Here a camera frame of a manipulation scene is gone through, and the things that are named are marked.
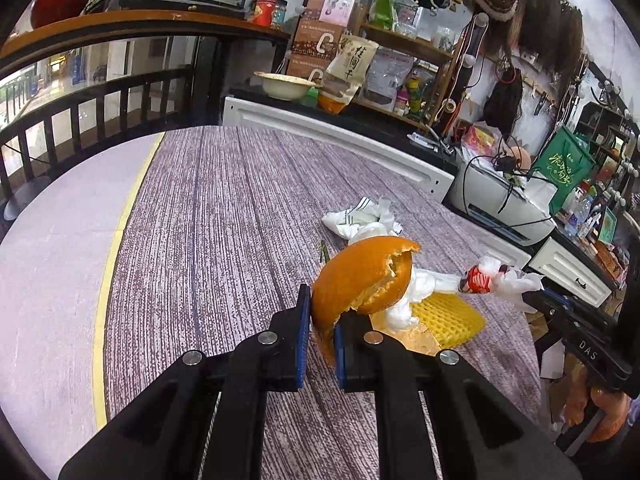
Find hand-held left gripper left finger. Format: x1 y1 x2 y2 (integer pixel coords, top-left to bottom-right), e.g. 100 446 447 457
57 284 313 480

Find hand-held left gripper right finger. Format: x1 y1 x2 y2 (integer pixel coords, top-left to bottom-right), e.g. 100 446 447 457
334 310 583 480

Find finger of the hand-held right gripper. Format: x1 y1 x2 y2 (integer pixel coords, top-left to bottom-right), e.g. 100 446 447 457
520 287 621 336

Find orange peel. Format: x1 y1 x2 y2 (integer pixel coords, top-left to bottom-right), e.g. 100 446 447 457
310 235 422 363

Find white plastic wrapper red print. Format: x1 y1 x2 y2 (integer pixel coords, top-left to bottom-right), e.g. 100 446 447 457
457 255 546 313

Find person's right hand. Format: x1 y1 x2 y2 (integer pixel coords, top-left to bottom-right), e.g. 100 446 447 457
564 365 640 443

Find white crumpled tissue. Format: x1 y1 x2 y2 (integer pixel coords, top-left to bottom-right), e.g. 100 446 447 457
385 267 466 333

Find clear water bottle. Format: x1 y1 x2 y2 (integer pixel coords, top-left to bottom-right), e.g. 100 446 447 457
565 195 593 241

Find yellow foam fruit net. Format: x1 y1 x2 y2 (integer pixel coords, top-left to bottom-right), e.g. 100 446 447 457
372 290 487 348

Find white printer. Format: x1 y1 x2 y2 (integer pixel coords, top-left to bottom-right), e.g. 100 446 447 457
447 155 558 247

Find purple striped tablecloth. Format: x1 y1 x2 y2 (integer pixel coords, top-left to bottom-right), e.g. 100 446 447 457
102 125 546 480

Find white striped paper napkin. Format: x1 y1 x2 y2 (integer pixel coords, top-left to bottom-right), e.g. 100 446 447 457
321 197 405 241

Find green tote bag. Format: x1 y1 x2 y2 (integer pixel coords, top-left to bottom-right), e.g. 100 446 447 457
532 126 598 216

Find white cabinet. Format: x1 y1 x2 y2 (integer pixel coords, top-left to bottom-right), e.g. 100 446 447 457
222 96 456 206

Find black hair wig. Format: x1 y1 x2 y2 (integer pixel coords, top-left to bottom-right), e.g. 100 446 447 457
482 77 523 136

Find cream bowl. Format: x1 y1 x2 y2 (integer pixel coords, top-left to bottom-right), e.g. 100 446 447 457
253 72 318 101

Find black vanity mirror with bulbs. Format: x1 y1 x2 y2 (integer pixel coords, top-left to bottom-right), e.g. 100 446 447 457
295 0 493 126

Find beige paper snack bag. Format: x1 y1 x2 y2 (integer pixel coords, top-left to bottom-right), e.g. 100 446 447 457
320 35 379 103

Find dark snack bag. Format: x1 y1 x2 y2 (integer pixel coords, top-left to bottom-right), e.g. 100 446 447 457
361 49 416 111

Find hanging brown hair extensions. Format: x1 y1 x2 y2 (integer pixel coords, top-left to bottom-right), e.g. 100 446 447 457
505 0 586 78

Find clear plastic cup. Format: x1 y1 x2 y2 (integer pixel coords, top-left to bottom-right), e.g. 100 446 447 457
431 26 457 53

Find wooden desktop shelf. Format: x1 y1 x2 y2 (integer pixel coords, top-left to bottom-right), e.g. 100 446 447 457
350 20 473 133

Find brown printed cardboard box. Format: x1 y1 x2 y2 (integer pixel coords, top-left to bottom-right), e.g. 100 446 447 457
287 0 346 86

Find black round stool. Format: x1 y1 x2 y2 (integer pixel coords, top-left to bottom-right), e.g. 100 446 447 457
2 177 56 223

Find black wooden railing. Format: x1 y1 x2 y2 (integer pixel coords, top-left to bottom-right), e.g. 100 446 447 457
0 65 196 201

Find red tin can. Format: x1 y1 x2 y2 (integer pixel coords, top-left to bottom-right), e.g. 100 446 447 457
250 0 278 27

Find green foil packet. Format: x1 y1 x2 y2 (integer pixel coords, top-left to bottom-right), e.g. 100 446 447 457
367 0 396 28

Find wooden counter ledge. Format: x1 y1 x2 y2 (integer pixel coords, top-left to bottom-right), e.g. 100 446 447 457
0 7 292 68

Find white drawer black handle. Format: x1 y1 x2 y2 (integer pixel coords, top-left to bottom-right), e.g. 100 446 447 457
527 237 618 306

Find green picture frame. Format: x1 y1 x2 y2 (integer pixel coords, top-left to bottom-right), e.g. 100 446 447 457
597 207 618 246

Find black cable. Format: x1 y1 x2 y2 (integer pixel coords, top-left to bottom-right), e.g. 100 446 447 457
460 132 556 233

